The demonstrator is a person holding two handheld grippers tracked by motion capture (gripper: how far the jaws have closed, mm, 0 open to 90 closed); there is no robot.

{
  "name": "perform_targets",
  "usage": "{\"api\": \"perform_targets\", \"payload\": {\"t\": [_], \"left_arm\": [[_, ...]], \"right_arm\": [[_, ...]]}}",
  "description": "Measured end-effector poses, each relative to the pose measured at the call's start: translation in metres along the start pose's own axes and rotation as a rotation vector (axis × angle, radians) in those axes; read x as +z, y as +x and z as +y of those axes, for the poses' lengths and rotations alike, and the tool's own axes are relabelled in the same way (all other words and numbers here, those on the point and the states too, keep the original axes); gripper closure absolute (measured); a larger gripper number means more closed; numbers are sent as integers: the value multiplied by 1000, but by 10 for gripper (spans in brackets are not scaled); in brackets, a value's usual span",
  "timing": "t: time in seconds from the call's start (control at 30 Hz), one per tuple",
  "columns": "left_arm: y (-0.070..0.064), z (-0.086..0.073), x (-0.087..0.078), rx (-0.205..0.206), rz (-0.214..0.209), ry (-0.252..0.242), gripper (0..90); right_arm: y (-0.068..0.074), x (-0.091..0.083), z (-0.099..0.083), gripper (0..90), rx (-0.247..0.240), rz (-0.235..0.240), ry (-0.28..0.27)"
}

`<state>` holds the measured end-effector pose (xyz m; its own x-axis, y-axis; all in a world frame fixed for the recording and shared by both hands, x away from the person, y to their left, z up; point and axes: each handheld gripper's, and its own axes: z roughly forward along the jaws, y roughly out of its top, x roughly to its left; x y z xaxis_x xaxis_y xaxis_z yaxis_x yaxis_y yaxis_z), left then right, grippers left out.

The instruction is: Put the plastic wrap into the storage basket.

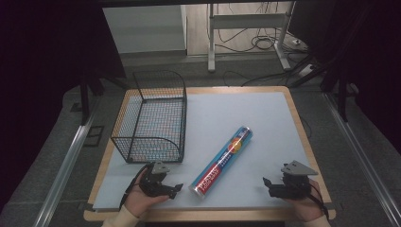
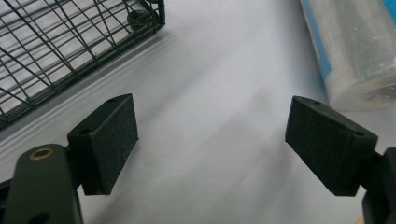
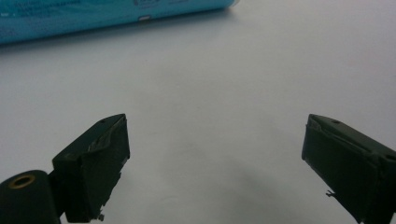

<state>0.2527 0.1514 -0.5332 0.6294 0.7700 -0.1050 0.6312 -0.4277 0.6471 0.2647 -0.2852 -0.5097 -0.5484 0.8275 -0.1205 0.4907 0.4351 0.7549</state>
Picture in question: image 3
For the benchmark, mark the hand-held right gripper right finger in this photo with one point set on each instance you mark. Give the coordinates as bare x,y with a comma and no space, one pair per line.
345,161

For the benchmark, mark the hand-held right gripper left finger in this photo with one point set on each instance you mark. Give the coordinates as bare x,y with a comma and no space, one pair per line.
90,168

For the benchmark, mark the blue plastic package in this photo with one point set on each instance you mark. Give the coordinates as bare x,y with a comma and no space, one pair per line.
93,15

